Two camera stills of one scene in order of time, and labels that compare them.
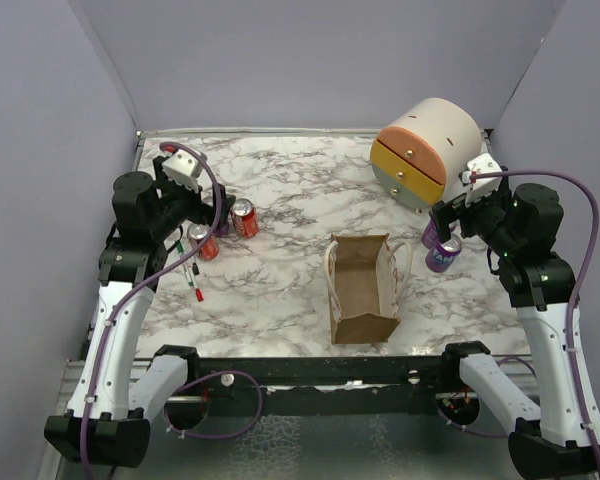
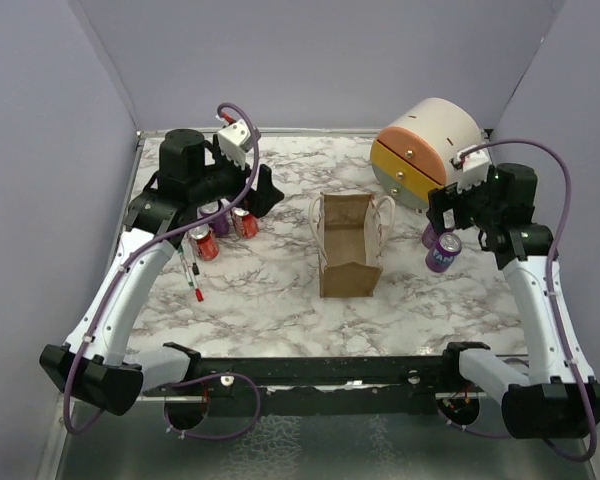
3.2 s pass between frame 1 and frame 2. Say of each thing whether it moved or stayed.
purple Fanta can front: stayed
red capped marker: stayed
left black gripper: moved
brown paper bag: moved
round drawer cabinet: stayed
